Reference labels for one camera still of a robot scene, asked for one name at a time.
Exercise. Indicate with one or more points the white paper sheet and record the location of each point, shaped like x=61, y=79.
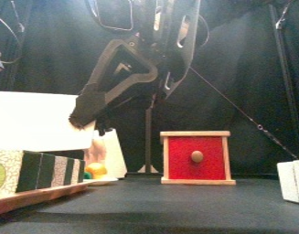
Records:
x=33, y=122

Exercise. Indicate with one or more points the orange toy food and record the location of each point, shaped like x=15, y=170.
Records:
x=96, y=170

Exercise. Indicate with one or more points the black cloth backdrop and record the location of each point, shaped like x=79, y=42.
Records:
x=53, y=45

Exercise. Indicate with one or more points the small green toy food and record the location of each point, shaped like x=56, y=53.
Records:
x=87, y=175

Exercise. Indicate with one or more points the small white plate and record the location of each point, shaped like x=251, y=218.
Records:
x=104, y=182

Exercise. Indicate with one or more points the red wooden drawer box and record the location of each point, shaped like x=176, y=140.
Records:
x=196, y=170

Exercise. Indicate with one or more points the wooden cutting board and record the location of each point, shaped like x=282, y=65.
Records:
x=33, y=202

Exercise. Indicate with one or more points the white foam block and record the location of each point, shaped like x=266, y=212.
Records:
x=291, y=182

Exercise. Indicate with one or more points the thin black frame post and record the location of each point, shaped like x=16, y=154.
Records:
x=147, y=137

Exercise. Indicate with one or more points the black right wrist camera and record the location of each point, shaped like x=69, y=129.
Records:
x=115, y=15

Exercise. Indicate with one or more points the black metal frame pole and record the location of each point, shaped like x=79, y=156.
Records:
x=286, y=76

